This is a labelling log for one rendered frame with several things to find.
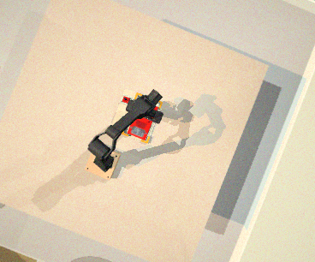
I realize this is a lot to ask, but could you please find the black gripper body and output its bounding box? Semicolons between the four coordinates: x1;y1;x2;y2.
126;99;163;124

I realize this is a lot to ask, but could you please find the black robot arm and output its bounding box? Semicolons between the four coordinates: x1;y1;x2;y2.
87;89;163;173

